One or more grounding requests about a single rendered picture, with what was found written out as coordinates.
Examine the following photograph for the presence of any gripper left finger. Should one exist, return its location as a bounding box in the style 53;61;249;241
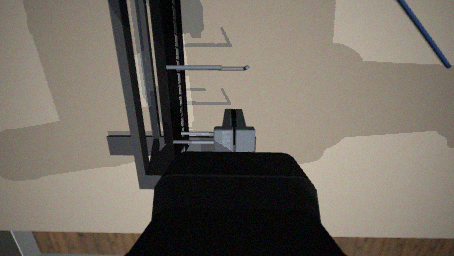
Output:
213;109;234;152

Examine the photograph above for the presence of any blue cable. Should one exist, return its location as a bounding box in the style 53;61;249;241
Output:
397;0;451;68

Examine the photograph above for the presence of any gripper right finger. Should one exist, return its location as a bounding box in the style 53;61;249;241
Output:
234;109;255;152

